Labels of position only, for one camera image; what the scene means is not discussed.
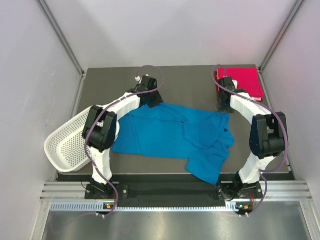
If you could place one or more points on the white perforated plastic basket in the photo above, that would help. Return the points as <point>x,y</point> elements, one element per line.
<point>65,148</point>

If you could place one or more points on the aluminium front rail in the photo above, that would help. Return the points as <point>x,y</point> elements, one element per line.
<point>277,191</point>

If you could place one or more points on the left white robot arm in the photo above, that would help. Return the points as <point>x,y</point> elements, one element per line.
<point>102,128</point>

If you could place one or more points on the folded pink t-shirt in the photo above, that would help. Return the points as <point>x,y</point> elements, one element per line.
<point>247,78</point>

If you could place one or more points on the right aluminium frame post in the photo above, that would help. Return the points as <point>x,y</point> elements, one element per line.
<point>293,13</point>

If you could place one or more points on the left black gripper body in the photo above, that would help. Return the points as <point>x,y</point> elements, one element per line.
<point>155,99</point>

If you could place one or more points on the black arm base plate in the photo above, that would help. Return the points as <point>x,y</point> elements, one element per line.
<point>164,194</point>

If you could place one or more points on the blue t-shirt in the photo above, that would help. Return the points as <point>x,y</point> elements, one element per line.
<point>201,137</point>

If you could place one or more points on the white slotted cable duct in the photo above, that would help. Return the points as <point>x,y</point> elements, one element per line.
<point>106,207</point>

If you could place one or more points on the aluminium frame post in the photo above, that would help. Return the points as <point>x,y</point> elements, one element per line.
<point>60,35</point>
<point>293,13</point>

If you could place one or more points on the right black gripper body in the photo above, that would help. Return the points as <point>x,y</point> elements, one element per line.
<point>223,107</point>

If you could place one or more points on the left aluminium frame post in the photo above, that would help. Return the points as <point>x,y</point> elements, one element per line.
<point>60,35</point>

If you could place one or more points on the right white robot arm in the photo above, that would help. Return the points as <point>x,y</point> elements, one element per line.
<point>267,139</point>

